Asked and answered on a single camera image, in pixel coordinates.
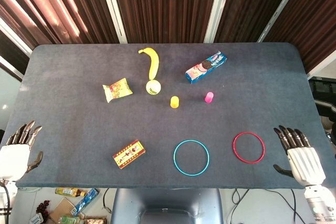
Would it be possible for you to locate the black equipment rack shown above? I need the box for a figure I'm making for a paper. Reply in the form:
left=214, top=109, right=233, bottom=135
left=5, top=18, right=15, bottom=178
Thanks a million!
left=308, top=76, right=336, bottom=130

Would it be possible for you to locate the black cable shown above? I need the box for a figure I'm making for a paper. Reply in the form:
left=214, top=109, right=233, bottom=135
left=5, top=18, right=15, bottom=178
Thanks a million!
left=262, top=188, right=305, bottom=224
left=102, top=188, right=114, bottom=214
left=230, top=188, right=249, bottom=224

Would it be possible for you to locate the blue cookie box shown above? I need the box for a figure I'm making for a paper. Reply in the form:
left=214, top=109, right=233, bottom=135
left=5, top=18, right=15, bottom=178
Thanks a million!
left=185, top=51, right=228, bottom=85

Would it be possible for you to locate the brown pleated curtain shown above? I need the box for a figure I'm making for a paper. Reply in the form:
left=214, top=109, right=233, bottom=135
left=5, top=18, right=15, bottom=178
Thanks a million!
left=109, top=0, right=222, bottom=44
left=214, top=0, right=300, bottom=43
left=0, top=0, right=119, bottom=50
left=264, top=0, right=336, bottom=74

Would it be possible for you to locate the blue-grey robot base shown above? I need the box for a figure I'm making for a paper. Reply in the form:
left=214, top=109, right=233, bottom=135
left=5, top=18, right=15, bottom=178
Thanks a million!
left=110, top=188, right=224, bottom=224

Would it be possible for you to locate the green drink bottle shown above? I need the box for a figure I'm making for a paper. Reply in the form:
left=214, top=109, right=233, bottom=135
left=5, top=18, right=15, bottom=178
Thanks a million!
left=58, top=215, right=81, bottom=224

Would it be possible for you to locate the yellow banana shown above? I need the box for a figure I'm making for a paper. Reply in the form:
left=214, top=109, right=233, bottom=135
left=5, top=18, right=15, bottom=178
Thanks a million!
left=138, top=47, right=160, bottom=81

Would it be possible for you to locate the red plastic ring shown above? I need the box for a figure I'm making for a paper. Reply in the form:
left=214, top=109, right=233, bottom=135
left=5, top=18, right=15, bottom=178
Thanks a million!
left=232, top=132, right=265, bottom=164

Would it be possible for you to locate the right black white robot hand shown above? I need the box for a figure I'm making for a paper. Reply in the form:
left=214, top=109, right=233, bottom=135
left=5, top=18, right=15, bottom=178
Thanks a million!
left=272, top=125, right=327, bottom=187

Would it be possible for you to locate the small blue white pack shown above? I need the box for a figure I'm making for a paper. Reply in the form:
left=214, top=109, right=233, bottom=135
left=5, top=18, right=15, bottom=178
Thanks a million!
left=29, top=213, right=44, bottom=224

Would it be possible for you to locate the red yellow small carton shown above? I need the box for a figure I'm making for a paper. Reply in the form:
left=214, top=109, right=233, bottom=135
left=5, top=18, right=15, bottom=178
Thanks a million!
left=112, top=140, right=146, bottom=169

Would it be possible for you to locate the yellow label drink bottle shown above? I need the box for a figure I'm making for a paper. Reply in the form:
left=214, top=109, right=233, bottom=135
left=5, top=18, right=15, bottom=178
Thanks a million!
left=55, top=187, right=86, bottom=198

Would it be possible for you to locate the cyan plastic ring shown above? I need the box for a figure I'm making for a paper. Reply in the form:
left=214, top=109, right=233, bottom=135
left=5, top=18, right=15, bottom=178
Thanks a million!
left=173, top=140, right=210, bottom=175

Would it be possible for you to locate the white metal frame post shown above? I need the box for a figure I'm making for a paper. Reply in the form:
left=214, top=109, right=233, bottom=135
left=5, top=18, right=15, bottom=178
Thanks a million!
left=306, top=56, right=336, bottom=80
left=97, top=0, right=129, bottom=44
left=257, top=0, right=307, bottom=43
left=203, top=0, right=234, bottom=44
left=0, top=18, right=34, bottom=57

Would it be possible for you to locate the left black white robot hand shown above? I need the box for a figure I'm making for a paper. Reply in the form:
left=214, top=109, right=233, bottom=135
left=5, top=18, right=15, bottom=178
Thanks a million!
left=0, top=120, right=44, bottom=183

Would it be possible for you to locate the blue cookie tube pack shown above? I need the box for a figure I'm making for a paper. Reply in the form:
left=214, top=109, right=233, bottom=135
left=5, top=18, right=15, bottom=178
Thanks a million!
left=70, top=188, right=100, bottom=216

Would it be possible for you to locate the red brown snack box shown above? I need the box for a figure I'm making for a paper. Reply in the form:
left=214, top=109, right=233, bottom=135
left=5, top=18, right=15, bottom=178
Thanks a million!
left=83, top=217, right=107, bottom=224

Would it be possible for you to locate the yellow-green tennis ball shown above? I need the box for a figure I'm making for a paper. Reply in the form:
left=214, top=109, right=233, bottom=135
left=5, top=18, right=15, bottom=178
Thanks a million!
left=145, top=79, right=162, bottom=95

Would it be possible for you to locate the dark red grape bunch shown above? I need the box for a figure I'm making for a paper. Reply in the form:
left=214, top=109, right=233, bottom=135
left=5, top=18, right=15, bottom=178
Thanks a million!
left=36, top=200, right=51, bottom=215

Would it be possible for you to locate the yellow snack bag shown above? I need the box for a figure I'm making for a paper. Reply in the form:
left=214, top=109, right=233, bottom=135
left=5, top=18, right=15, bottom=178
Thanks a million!
left=102, top=77, right=133, bottom=103

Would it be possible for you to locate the dark blue felt table cover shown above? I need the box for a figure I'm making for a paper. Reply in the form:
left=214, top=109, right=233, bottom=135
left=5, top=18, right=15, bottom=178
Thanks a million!
left=4, top=42, right=333, bottom=190

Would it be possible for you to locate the brown cardboard piece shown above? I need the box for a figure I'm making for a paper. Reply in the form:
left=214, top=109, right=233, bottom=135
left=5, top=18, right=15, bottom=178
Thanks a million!
left=49, top=197, right=76, bottom=222

